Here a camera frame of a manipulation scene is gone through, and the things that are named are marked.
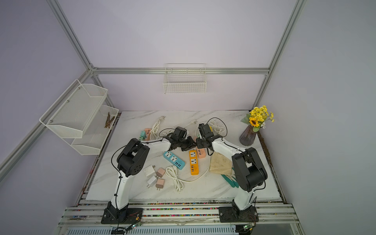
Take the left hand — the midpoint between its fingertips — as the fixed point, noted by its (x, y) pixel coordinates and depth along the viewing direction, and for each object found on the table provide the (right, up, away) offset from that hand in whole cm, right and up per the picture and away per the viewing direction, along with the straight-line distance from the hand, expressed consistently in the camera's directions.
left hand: (197, 146), depth 98 cm
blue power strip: (-13, -9, -8) cm, 17 cm away
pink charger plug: (-22, -14, -12) cm, 29 cm away
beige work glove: (+14, -11, -7) cm, 19 cm away
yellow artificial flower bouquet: (+34, +18, -16) cm, 42 cm away
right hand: (+3, +2, -2) cm, 4 cm away
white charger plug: (-26, -18, -16) cm, 36 cm away
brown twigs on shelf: (-60, +17, -2) cm, 62 cm away
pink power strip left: (-36, +8, +6) cm, 37 cm away
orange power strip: (-2, -9, -8) cm, 12 cm away
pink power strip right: (+3, -4, -3) cm, 6 cm away
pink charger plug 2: (-22, -20, -14) cm, 33 cm away
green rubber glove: (+20, -20, -14) cm, 32 cm away
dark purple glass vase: (+34, +7, -2) cm, 35 cm away
